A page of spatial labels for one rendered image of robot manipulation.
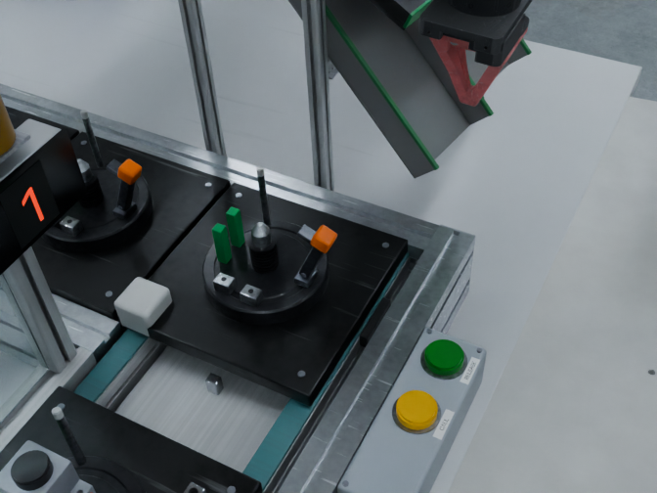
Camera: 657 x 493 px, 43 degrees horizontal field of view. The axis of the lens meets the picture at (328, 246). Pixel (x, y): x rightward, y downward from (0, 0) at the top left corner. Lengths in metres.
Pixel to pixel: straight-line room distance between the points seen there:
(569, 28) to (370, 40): 2.24
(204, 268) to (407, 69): 0.36
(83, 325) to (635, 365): 0.63
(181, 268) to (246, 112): 0.45
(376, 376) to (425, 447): 0.10
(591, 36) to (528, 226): 2.10
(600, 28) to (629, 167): 2.01
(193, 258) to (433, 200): 0.38
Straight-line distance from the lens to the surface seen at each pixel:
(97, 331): 0.95
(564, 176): 1.24
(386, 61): 1.05
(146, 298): 0.91
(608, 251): 1.15
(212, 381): 0.90
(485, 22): 0.65
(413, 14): 0.89
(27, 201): 0.72
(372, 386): 0.85
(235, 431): 0.88
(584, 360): 1.02
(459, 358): 0.86
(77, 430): 0.86
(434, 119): 1.06
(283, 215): 1.00
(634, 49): 3.18
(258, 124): 1.32
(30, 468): 0.70
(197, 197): 1.05
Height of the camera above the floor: 1.66
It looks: 46 degrees down
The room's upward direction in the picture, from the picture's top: 3 degrees counter-clockwise
